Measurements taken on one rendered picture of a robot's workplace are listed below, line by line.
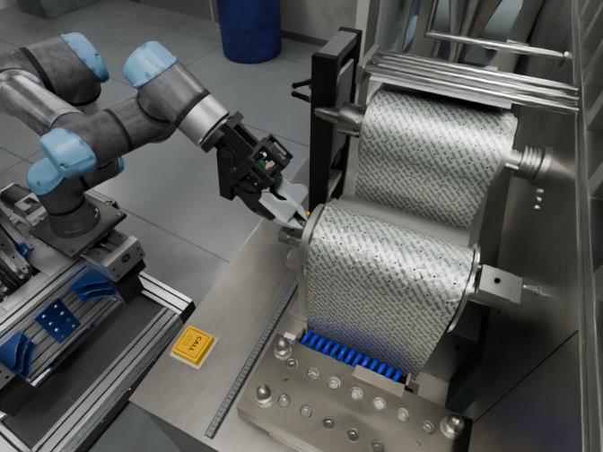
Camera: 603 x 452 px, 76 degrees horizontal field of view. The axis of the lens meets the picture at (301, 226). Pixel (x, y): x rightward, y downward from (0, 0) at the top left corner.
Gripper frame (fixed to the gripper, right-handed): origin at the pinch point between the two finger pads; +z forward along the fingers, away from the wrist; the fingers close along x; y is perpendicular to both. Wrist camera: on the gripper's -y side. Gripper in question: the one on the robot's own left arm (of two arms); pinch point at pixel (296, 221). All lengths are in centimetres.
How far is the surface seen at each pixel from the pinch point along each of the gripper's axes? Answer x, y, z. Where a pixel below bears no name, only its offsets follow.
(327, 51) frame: 30.1, 8.1, -16.3
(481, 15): 67, 23, 4
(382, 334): -6.2, 1.3, 24.9
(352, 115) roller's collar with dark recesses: 23.0, 7.4, -4.6
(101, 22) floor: 305, -360, -233
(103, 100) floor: 167, -272, -127
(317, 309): -6.2, -7.4, 15.5
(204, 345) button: -15.3, -37.5, 9.5
